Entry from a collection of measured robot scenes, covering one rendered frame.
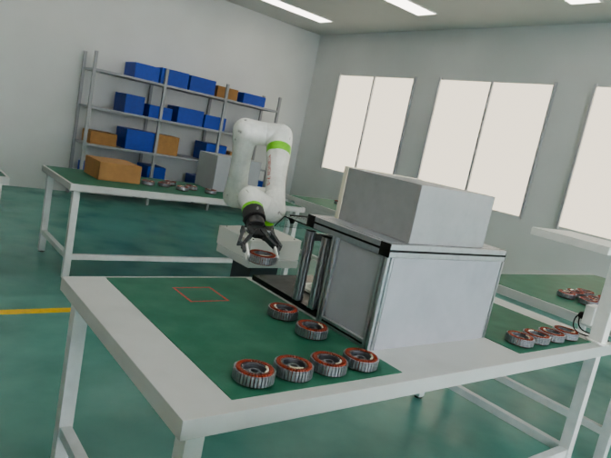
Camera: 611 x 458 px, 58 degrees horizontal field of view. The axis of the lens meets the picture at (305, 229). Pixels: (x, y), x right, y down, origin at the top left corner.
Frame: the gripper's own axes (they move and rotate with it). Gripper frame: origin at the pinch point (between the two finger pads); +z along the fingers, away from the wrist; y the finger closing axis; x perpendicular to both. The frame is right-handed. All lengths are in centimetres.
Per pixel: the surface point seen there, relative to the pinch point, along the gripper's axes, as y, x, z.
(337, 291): -21.9, 9.7, 23.9
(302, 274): -16.0, -1.6, 6.2
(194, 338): 30, 7, 45
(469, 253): -68, 31, 20
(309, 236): -15.9, 11.6, -1.5
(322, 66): -298, -229, -746
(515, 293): -183, -45, -39
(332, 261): -19.3, 16.1, 15.4
